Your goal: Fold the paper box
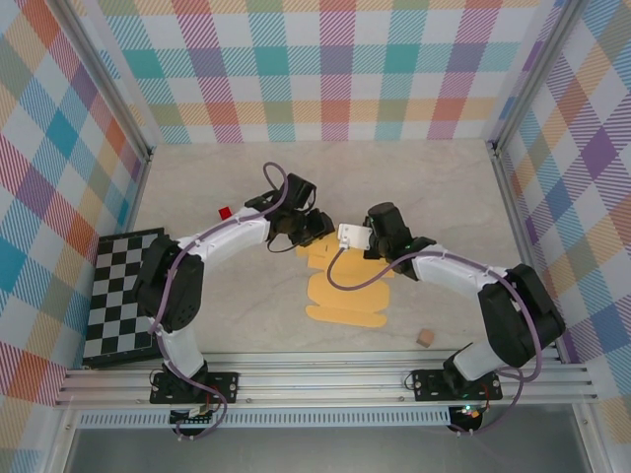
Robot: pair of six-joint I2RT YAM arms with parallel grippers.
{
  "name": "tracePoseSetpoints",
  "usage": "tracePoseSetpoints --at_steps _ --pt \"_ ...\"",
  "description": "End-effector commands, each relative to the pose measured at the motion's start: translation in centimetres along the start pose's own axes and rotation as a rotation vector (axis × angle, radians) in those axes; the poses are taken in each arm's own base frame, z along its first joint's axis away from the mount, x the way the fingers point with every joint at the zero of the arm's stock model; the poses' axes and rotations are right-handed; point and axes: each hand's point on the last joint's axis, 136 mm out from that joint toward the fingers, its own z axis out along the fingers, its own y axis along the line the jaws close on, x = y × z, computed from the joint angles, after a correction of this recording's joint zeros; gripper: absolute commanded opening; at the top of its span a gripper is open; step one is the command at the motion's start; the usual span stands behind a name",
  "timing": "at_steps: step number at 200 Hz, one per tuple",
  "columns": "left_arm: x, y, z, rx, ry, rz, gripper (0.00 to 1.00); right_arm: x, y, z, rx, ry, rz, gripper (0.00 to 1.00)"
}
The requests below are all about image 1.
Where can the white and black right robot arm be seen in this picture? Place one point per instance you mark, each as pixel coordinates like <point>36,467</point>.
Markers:
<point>517,305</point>

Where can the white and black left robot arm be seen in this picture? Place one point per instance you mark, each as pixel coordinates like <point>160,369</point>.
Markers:
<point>170,290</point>

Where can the red block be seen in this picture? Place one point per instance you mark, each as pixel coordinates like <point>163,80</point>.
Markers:
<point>225,213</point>

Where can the small wooden cube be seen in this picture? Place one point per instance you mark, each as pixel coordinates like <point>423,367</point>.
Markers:
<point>426,338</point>

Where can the black and white chessboard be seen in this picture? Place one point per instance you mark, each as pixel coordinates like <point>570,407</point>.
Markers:
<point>118,295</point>

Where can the small circuit board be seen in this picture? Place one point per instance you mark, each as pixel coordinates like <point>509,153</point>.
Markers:
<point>468,413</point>
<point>194,416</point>

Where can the aluminium frame bar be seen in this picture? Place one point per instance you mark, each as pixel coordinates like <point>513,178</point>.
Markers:
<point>522,236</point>

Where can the aluminium mounting rail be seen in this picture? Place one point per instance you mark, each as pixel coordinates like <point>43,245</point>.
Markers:
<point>320,379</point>

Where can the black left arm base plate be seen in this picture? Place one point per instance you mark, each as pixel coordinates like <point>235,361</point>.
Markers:
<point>224,384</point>

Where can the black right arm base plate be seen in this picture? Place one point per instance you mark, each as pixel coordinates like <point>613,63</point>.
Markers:
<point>429,384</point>

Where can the aluminium frame post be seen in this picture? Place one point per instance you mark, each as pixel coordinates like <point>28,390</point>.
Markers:
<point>103,79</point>
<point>537,74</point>

